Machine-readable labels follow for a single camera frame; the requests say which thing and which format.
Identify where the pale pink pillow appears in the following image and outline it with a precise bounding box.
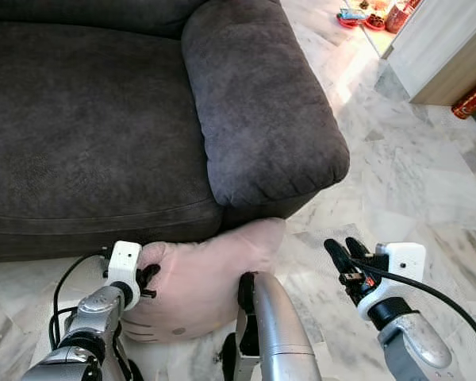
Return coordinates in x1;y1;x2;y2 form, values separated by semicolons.
121;217;287;344

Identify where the dark grey fabric sofa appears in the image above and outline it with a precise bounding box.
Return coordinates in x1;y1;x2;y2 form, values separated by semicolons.
0;0;351;264

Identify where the red patterned cylinder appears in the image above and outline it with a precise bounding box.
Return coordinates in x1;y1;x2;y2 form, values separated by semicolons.
451;77;476;121

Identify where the white cabinet with wooden side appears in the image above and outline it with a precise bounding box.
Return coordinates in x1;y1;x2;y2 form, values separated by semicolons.
381;0;476;107

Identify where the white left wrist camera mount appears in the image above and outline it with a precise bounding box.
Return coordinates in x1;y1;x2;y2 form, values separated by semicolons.
106;241;143;310

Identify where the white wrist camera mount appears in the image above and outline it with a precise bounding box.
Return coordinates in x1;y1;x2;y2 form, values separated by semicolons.
106;241;143;310
356;243;427;321

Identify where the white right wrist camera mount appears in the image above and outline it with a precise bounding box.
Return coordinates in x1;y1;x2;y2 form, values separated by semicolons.
356;243;427;321

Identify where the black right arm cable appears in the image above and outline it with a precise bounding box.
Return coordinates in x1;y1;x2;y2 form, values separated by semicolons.
344;257;476;375

